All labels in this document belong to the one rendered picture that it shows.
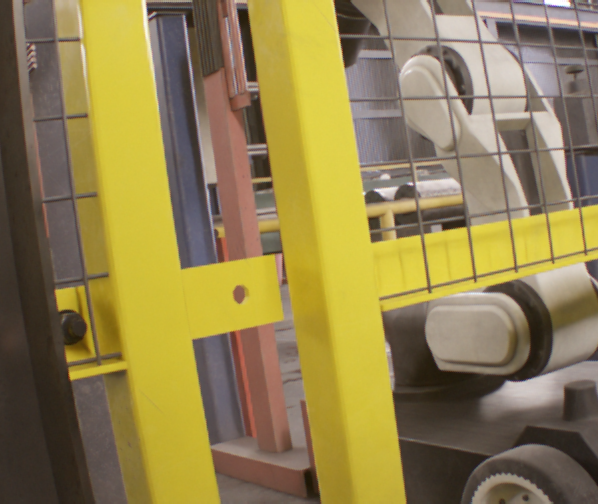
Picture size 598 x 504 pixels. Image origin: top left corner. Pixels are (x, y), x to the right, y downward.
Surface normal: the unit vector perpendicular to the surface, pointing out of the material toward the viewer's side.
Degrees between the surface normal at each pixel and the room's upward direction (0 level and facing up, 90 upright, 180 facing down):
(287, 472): 90
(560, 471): 30
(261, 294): 90
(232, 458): 90
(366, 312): 90
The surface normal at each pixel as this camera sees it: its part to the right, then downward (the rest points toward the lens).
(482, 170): -0.60, 0.46
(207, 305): 0.58, -0.07
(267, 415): -0.80, 0.14
